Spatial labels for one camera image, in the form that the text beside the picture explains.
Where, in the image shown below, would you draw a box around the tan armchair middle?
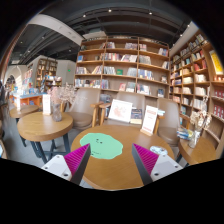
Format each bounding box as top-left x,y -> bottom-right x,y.
100,92 -> 146,128

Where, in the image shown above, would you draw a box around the distant wooden bookshelf left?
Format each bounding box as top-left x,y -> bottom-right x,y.
28,56 -> 62,92

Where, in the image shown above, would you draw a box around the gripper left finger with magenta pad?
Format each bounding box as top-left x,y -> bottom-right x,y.
42,144 -> 91,185

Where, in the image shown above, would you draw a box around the small round table far left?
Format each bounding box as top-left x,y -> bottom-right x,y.
8,104 -> 40,148

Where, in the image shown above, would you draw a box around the tan armchair left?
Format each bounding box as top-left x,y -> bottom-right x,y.
61,87 -> 101,130

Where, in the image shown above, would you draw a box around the glass vase dried flowers left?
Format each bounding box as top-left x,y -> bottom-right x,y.
47,84 -> 76,122

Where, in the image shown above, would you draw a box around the green mouse pad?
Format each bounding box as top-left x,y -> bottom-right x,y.
80,133 -> 123,160

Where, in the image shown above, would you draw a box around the white menu card left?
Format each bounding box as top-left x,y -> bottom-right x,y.
42,94 -> 51,115

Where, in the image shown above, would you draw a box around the glass vase dried flowers right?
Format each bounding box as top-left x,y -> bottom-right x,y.
189,95 -> 212,148

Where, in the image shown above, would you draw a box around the orange display counter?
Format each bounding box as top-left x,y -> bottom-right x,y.
10,94 -> 43,107

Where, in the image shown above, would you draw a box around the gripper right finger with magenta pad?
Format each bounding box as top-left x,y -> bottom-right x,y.
132,143 -> 182,185

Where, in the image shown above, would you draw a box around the dark book on chair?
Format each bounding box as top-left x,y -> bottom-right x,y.
130,109 -> 142,124

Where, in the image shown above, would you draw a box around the round wooden table front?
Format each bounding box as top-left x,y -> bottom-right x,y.
71,125 -> 174,190

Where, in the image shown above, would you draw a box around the wooden bookshelf right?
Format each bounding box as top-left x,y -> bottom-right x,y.
168,29 -> 224,159

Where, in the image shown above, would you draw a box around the tan armchair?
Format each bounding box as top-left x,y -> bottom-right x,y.
100,92 -> 146,128
157,98 -> 180,147
61,87 -> 101,130

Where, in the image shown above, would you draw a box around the round wooden table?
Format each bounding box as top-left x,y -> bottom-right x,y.
176,137 -> 216,165
71,125 -> 174,190
17,112 -> 73,163

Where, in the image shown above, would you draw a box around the large wooden bookshelf centre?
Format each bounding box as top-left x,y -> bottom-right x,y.
74,36 -> 170,100

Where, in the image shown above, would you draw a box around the round wooden table left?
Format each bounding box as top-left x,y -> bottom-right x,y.
17,112 -> 73,163

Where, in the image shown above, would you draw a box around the stack of books right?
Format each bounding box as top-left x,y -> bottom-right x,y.
177,128 -> 193,140

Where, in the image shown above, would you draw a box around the white picture book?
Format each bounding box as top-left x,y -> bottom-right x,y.
109,99 -> 132,123

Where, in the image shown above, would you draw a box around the white sign on stand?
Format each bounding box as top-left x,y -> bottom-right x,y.
140,105 -> 158,136

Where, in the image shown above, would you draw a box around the glass vase dried flowers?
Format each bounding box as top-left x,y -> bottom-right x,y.
47,84 -> 76,122
189,95 -> 212,148

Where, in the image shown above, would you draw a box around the tan armchair right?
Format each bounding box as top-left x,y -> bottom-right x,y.
157,98 -> 180,147

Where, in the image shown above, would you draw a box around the round wooden table right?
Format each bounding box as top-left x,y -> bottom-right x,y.
176,137 -> 216,165

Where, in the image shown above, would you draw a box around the clear computer mouse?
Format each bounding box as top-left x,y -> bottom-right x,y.
150,146 -> 168,155

